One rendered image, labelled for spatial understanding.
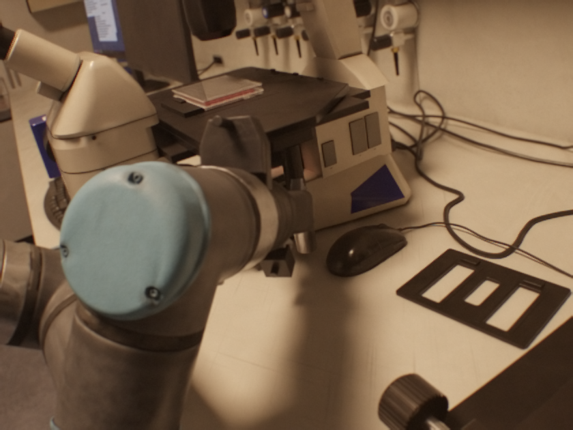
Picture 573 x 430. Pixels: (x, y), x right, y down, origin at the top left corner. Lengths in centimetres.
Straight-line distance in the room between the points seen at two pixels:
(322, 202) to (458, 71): 52
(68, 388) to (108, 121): 32
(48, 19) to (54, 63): 266
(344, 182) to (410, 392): 46
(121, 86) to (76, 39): 271
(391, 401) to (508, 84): 81
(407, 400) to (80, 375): 20
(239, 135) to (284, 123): 9
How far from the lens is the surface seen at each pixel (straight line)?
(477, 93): 111
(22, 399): 194
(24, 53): 63
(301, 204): 54
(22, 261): 46
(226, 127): 45
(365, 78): 76
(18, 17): 328
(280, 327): 57
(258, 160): 44
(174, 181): 31
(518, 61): 103
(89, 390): 36
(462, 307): 57
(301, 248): 67
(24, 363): 210
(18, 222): 284
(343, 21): 79
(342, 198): 73
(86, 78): 60
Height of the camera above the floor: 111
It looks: 26 degrees down
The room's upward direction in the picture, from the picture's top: 10 degrees counter-clockwise
